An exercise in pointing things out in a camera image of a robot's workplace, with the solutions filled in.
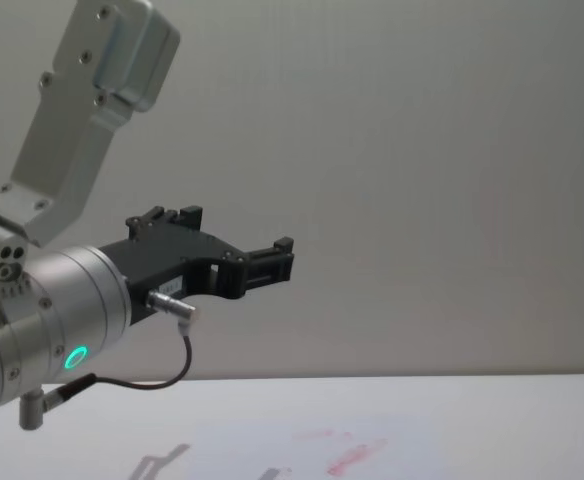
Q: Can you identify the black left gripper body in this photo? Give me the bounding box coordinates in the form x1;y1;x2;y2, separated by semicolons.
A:
97;229;246;327

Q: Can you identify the white table cloth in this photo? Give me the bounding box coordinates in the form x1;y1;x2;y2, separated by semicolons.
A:
0;372;584;480

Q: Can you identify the thin dark cable silver plug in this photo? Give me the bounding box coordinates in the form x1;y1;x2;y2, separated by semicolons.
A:
41;291;202;409

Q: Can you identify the plain pale wall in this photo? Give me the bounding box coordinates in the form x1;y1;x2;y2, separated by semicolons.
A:
0;0;584;397

